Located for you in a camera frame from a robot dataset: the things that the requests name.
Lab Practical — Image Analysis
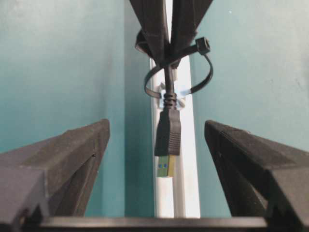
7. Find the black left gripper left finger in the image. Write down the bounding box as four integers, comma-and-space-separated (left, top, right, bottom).
0, 119, 110, 232

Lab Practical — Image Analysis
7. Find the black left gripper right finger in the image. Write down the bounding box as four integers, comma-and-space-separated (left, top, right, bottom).
204, 120, 309, 232

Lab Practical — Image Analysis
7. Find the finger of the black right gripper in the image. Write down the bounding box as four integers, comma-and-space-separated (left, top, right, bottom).
170, 0, 212, 67
130, 0, 169, 64

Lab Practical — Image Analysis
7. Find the black USB cable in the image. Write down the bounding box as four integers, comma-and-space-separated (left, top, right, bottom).
154, 64, 182, 179

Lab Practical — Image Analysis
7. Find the black zip tie loop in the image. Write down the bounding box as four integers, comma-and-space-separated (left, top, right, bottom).
144, 37, 213, 99

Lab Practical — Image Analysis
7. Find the aluminium extrusion frame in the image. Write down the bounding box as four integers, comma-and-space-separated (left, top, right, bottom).
149, 67, 201, 218

